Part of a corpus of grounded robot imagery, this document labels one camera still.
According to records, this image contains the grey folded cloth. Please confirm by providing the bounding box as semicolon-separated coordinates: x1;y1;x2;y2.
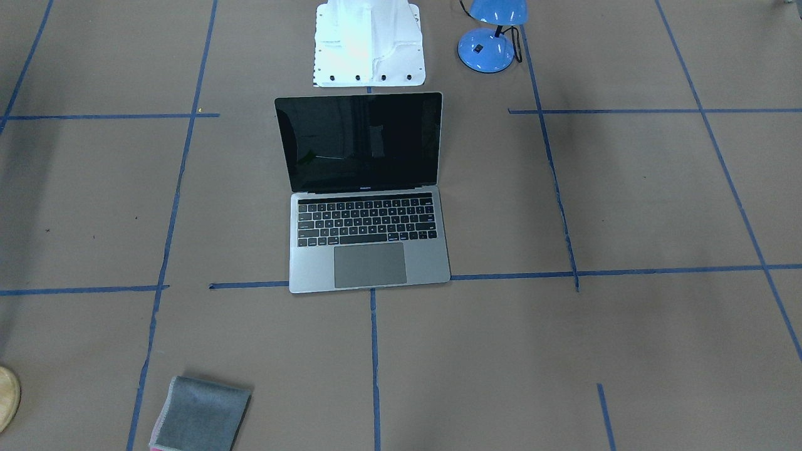
148;376;252;450

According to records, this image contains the silver laptop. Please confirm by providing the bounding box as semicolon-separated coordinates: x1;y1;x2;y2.
273;91;452;294

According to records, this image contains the round wooden stand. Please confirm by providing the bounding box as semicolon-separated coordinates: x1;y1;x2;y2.
1;365;22;433

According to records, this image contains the blue desk lamp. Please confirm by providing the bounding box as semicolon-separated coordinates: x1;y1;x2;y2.
457;1;529;74

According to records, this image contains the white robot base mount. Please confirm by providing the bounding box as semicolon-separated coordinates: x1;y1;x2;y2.
313;1;426;88

